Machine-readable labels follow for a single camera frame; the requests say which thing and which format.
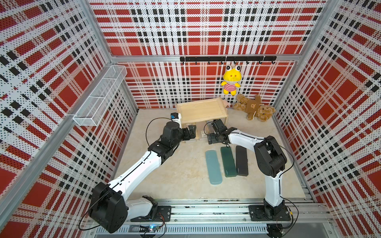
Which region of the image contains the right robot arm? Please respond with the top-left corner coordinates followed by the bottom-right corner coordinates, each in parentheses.
top-left (211, 119), bottom-right (287, 220)

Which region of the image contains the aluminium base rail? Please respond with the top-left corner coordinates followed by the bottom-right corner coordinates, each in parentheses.
top-left (112, 199), bottom-right (332, 238)

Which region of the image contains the dark green pencil case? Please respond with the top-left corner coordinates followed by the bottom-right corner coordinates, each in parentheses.
top-left (220, 147), bottom-right (237, 178)

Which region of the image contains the white wire mesh basket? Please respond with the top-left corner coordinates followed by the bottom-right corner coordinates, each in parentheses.
top-left (73, 65), bottom-right (127, 127)

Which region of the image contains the black wall hook rail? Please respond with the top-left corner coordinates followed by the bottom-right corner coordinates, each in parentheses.
top-left (180, 56), bottom-right (277, 63)

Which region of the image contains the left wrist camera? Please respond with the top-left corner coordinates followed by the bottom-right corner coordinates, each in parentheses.
top-left (170, 112), bottom-right (182, 128)

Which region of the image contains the translucent white pencil case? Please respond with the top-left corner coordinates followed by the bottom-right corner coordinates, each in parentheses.
top-left (203, 121), bottom-right (215, 136)

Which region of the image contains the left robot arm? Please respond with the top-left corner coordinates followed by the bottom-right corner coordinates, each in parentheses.
top-left (87, 121), bottom-right (196, 233)

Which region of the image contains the brown teddy bear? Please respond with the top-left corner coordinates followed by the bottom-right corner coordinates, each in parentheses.
top-left (233, 94), bottom-right (276, 122)

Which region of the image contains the black pencil case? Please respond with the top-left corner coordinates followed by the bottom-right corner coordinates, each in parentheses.
top-left (236, 145), bottom-right (249, 177)

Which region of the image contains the yellow frog plush toy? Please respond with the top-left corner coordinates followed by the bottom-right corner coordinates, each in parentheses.
top-left (221, 65), bottom-right (242, 96)

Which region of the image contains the green circuit board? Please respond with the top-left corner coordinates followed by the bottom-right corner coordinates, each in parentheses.
top-left (139, 225), bottom-right (162, 233)

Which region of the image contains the light teal pencil case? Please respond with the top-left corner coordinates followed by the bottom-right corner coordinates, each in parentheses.
top-left (205, 150), bottom-right (222, 185)

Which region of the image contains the wooden two-tier shelf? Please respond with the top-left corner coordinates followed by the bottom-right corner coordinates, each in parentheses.
top-left (176, 97), bottom-right (231, 140)

